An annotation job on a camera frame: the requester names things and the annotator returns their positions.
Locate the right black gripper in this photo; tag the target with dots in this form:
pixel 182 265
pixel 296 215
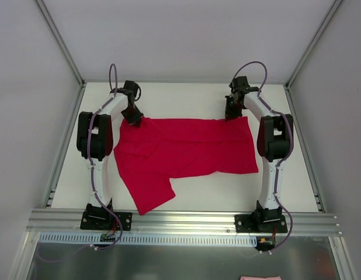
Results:
pixel 232 110

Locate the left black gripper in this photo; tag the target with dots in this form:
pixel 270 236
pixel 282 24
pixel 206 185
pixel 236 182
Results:
pixel 132 115

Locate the red t-shirt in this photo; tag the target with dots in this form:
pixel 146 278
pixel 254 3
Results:
pixel 159 150

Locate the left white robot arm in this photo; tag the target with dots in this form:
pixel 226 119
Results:
pixel 96 140

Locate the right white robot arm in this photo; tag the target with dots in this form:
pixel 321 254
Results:
pixel 274 144

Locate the pink folded cloth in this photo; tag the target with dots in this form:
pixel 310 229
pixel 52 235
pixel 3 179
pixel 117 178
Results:
pixel 259 278

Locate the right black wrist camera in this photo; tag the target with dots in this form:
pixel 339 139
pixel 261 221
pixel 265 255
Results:
pixel 240 84

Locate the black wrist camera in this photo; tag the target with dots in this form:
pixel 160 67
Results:
pixel 240 84
pixel 133 87

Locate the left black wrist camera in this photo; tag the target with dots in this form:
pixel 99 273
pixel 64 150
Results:
pixel 133 87

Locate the aluminium front rail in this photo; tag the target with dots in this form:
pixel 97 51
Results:
pixel 181 222

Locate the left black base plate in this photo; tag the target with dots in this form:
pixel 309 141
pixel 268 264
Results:
pixel 102 220

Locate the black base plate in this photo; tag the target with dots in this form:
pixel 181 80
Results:
pixel 102 220
pixel 245 223

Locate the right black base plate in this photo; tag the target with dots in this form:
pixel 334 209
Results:
pixel 245 223

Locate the left aluminium frame post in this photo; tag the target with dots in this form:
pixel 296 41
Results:
pixel 51 24

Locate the aluminium frame post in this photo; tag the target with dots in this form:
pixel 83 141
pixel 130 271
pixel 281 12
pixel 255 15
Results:
pixel 51 24
pixel 321 29

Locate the slotted cable duct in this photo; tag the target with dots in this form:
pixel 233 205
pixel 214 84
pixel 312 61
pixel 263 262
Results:
pixel 150 239

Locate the right aluminium frame post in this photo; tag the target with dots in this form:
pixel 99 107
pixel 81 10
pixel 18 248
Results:
pixel 321 29

